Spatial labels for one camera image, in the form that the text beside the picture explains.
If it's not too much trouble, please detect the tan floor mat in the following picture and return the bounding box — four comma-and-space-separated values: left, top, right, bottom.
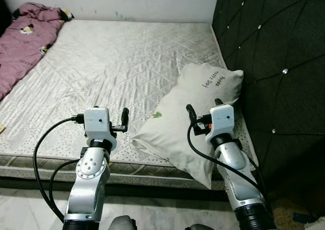
274, 200, 325, 230

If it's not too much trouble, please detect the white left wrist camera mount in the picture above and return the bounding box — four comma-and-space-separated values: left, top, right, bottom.
83, 107, 117, 152

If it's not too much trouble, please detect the black tufted headboard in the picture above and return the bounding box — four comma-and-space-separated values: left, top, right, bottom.
211, 0, 325, 205

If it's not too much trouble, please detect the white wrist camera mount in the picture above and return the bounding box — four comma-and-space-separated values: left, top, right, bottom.
207, 104, 236, 139
83, 107, 117, 152

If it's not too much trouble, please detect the purple cartoon print blanket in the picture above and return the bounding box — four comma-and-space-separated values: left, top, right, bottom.
0, 2, 74, 101

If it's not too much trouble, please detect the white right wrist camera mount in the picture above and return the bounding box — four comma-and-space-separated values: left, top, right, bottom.
207, 104, 236, 139

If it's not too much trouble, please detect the grey robot left leg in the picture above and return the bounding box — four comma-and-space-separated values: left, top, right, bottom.
107, 215, 135, 230

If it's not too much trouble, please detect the white pillow with tree print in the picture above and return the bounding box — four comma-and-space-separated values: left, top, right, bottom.
131, 62, 244, 190

